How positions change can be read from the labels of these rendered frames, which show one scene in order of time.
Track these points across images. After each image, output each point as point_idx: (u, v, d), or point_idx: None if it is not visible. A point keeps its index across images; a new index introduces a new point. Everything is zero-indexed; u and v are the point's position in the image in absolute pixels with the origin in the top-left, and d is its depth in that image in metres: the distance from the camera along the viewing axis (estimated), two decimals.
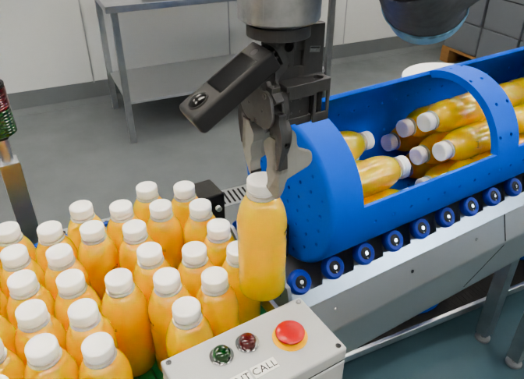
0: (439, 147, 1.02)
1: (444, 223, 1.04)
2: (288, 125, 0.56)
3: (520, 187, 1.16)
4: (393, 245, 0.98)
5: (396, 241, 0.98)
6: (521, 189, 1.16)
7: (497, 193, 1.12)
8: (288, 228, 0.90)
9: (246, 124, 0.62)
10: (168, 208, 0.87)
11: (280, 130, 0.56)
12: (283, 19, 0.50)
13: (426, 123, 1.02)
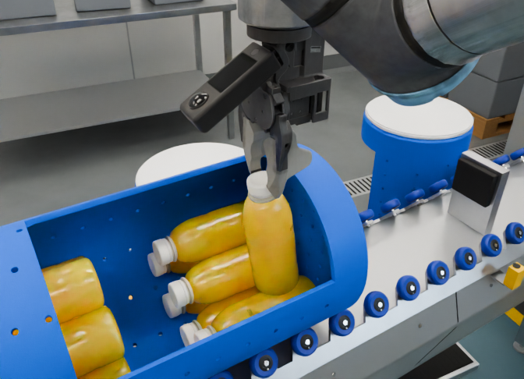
0: None
1: None
2: (288, 125, 0.56)
3: None
4: None
5: None
6: None
7: None
8: None
9: (246, 124, 0.62)
10: None
11: (280, 130, 0.56)
12: (284, 19, 0.50)
13: None
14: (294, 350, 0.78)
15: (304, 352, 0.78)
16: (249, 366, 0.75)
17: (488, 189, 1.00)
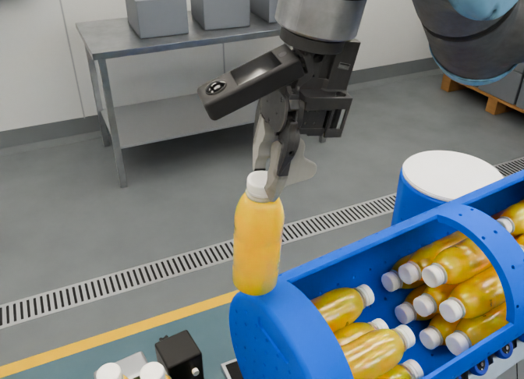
0: (447, 308, 0.90)
1: None
2: (298, 133, 0.56)
3: None
4: None
5: None
6: None
7: (510, 345, 1.00)
8: None
9: (261, 122, 0.62)
10: None
11: (288, 136, 0.56)
12: (316, 30, 0.50)
13: (433, 279, 0.91)
14: None
15: None
16: None
17: None
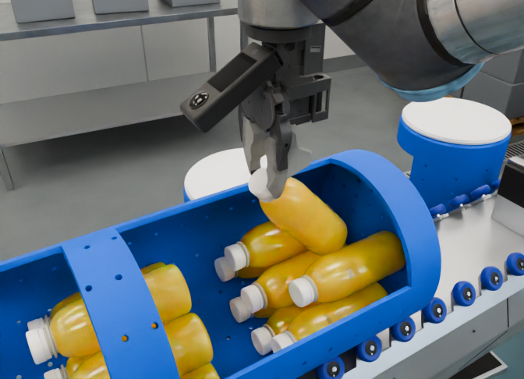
0: None
1: None
2: (288, 125, 0.56)
3: None
4: None
5: None
6: None
7: None
8: None
9: (246, 124, 0.62)
10: None
11: (280, 130, 0.56)
12: (284, 19, 0.50)
13: (31, 352, 0.57)
14: (357, 352, 0.78)
15: (366, 356, 0.78)
16: (317, 366, 0.75)
17: None
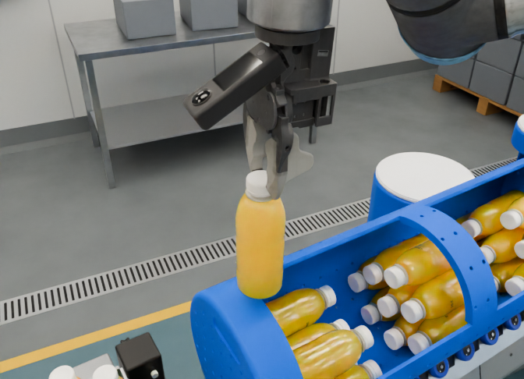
0: (408, 309, 0.91)
1: None
2: (291, 128, 0.56)
3: (495, 339, 1.03)
4: None
5: None
6: (495, 342, 1.03)
7: (472, 350, 1.00)
8: None
9: (250, 123, 0.62)
10: None
11: (281, 132, 0.56)
12: (291, 23, 0.50)
13: (394, 280, 0.91)
14: None
15: None
16: None
17: None
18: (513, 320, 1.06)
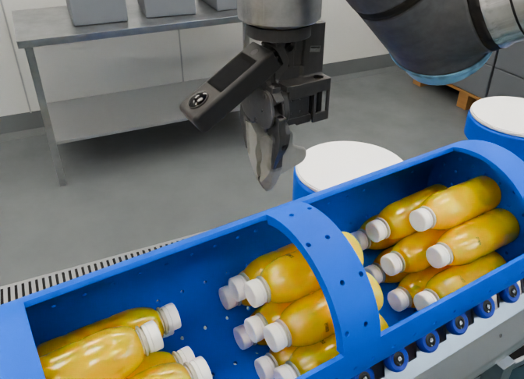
0: (269, 334, 0.71)
1: None
2: (288, 128, 0.57)
3: (405, 361, 0.84)
4: None
5: None
6: (406, 364, 0.84)
7: (370, 376, 0.81)
8: None
9: (249, 127, 0.62)
10: None
11: (278, 133, 0.56)
12: (283, 19, 0.50)
13: (253, 297, 0.71)
14: (476, 311, 0.93)
15: (485, 313, 0.93)
16: (447, 322, 0.90)
17: None
18: (429, 341, 0.87)
